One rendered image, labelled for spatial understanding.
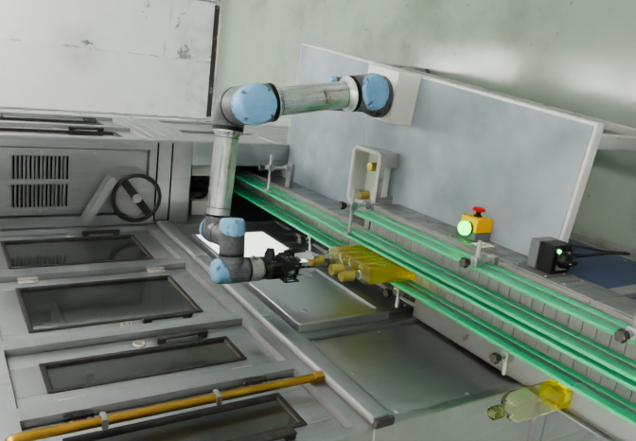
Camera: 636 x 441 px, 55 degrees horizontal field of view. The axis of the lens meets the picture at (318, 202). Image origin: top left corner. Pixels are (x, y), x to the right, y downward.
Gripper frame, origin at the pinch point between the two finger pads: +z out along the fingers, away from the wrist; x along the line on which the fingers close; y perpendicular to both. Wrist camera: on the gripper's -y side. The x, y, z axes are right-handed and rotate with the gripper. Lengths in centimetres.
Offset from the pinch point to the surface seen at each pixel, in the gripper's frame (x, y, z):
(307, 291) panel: -12.8, -4.6, 2.5
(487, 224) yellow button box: 21, 34, 40
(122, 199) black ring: -5, -96, -36
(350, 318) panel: -12.2, 18.9, 4.3
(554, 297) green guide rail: 15, 71, 26
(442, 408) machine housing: -14, 66, 0
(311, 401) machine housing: -16, 49, -28
